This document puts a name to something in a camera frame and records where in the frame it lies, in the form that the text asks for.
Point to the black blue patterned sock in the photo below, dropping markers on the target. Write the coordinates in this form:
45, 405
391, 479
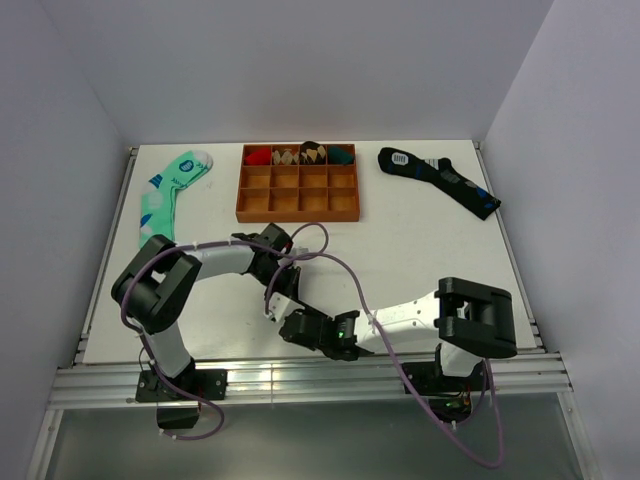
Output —
441, 174

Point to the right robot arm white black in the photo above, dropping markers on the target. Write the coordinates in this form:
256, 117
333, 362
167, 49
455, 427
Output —
468, 321

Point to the brown wooden compartment tray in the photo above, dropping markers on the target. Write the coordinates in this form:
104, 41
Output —
298, 193

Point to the mint green patterned sock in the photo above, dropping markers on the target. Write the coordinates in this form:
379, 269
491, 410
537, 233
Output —
158, 199

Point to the beige argyle rolled sock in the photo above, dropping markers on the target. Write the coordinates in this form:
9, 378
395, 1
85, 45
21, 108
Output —
285, 155

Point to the teal rolled sock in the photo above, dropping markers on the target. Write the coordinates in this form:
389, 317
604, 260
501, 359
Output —
339, 156

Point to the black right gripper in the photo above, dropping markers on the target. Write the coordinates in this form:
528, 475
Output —
309, 312

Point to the aluminium table frame rail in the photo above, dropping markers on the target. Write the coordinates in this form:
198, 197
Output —
279, 376

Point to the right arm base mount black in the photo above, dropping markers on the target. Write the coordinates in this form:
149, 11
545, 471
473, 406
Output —
451, 399

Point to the red rolled sock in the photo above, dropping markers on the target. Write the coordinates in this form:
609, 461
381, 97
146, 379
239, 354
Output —
261, 157

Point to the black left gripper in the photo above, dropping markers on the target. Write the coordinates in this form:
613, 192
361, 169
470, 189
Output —
290, 288

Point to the dark brown argyle rolled sock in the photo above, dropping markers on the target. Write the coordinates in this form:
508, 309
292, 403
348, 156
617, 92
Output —
312, 153

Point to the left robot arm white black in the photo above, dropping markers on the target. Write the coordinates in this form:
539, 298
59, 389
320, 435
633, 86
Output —
157, 282

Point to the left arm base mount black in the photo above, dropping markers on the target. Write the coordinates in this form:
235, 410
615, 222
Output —
209, 384

